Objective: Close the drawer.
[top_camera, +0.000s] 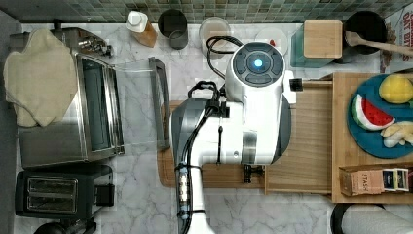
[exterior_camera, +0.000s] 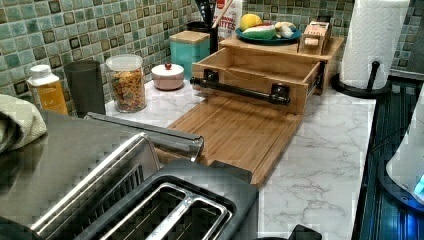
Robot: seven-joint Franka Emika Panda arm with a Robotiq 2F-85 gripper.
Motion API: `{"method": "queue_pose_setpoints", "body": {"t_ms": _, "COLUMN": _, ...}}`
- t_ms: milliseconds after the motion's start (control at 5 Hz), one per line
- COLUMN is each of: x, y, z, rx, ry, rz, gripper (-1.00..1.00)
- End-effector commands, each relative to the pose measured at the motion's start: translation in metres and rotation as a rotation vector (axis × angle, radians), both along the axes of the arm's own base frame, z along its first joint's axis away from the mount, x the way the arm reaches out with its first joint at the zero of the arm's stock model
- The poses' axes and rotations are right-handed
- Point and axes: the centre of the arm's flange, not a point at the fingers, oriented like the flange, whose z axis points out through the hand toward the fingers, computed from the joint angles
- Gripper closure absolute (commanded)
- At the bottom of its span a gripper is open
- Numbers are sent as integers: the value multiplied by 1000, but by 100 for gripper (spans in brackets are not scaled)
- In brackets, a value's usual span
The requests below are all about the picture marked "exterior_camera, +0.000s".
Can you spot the beige folded towel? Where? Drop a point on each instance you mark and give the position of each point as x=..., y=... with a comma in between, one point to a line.
x=21, y=123

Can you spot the toy banana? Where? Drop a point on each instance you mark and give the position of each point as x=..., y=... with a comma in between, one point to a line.
x=285, y=29

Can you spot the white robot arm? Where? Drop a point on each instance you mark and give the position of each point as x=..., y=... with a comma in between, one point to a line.
x=406, y=167

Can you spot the clear cereal jar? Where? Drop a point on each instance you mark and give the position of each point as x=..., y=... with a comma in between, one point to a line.
x=127, y=80

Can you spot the toy watermelon slice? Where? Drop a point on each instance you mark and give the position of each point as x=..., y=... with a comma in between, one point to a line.
x=261, y=32

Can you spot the oat bites box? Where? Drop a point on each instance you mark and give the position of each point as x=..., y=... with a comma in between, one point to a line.
x=231, y=18

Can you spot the stainless steel toaster oven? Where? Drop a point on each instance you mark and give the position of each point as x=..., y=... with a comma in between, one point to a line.
x=60, y=183

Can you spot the bamboo cutting board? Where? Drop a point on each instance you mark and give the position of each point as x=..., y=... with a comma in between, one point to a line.
x=240, y=134

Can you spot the tea bag box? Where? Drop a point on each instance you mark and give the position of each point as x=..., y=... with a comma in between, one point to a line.
x=315, y=38

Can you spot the wooden spoon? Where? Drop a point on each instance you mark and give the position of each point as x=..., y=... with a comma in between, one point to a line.
x=218, y=19

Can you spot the wooden drawer with black handle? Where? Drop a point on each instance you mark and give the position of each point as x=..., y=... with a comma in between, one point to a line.
x=273, y=80

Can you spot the teal canister with wooden lid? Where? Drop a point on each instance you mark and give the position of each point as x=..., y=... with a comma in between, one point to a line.
x=188, y=47

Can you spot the black utensil holder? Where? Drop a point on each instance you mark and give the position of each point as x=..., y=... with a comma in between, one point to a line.
x=199, y=26

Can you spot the dark grey cup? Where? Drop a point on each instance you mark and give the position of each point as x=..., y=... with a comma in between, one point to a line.
x=85, y=83

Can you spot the yellow toy lemon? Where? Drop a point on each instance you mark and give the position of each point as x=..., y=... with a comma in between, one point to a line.
x=249, y=20

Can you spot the white paper towel roll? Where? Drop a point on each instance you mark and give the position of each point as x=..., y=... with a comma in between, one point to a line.
x=373, y=35

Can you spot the black two-slot toaster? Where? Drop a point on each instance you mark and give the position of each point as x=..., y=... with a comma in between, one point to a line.
x=182, y=201

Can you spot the wooden drawer cabinet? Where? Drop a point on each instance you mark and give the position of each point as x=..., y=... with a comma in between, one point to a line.
x=328, y=50

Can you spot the orange bottle with white cap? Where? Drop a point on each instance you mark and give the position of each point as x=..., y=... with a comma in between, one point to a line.
x=46, y=89

